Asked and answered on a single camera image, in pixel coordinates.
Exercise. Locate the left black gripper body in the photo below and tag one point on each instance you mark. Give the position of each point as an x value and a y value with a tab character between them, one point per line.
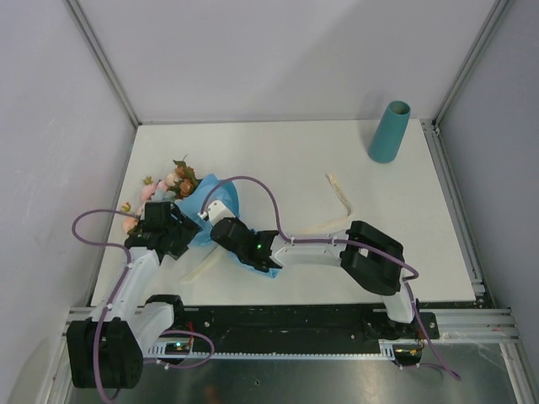
180	233

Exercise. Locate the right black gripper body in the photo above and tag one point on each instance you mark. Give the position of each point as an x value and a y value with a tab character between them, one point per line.
238	222

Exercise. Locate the blue wrapping paper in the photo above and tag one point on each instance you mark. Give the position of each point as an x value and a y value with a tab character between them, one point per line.
212	188

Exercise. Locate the artificial flower bunch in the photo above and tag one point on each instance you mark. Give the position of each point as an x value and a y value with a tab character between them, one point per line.
177	185

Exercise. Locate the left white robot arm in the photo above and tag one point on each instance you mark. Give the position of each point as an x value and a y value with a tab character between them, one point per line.
107	348

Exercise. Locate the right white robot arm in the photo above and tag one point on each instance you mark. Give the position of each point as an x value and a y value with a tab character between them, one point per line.
370	257

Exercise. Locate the teal conical vase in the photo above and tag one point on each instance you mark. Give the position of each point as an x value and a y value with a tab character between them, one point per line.
388	137

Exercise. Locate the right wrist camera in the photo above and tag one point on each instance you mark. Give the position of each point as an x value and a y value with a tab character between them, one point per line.
215	211

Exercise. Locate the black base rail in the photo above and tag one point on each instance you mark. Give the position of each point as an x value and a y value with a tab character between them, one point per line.
281	332

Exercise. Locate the aluminium frame rails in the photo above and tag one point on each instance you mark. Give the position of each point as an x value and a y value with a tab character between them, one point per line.
513	353

